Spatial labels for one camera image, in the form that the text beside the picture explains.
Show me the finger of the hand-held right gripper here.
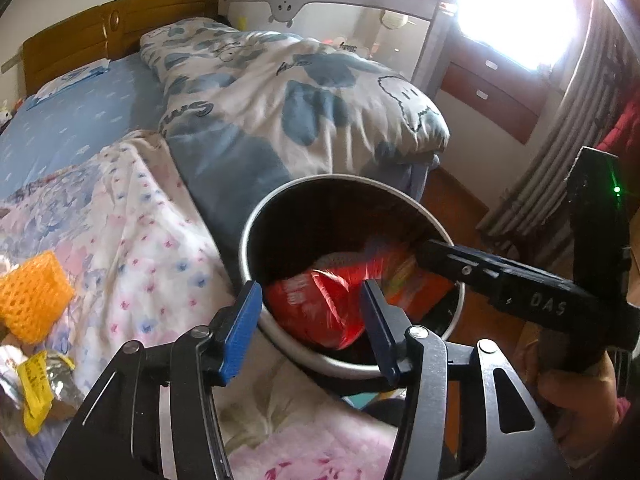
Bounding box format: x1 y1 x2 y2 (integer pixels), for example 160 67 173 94
415 239 507 307

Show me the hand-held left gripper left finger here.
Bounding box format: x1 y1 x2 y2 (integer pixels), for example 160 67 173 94
44 281 263 480

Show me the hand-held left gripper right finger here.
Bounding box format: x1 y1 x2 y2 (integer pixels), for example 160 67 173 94
359 280 571 480

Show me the orange snack packet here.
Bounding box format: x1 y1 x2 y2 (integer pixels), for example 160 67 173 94
370 245 443 311

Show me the red plastic bag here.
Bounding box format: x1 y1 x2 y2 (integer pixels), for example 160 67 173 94
262 260 401 351

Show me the black trash bin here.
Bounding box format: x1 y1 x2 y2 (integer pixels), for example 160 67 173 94
239 174 467 378

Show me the person's right hand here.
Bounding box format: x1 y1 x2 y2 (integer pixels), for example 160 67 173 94
536 340 627 461

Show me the pink floral blanket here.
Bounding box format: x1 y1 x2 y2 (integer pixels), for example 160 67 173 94
0 130 401 480

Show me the red cloth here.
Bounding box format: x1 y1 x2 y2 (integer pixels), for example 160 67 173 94
595 105 640 161

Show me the grey striped curtain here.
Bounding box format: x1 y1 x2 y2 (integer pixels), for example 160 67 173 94
475 0 626 271

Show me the brown dresser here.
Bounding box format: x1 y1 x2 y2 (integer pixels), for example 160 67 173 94
440 35 556 146

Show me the silver foil wrapper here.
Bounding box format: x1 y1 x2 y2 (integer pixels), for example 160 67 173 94
0 345 87 418

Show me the orange foam fruit net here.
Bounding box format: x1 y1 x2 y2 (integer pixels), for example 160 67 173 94
0 250 76 346

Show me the yellow wrapper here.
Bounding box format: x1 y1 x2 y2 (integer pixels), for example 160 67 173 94
17 350 57 436

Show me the white and blue printed duvet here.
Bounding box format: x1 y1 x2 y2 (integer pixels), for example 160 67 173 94
139 16 451 281

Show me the light blue bed sheet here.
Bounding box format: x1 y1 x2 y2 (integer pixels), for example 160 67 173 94
0 52 171 201

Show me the blue and white pillow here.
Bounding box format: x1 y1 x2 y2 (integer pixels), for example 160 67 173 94
25 57 113 111

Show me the wooden headboard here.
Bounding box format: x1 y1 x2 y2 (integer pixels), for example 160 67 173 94
22 0 221 96

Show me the grey bed rail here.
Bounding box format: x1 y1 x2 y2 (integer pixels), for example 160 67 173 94
222 0 458 111

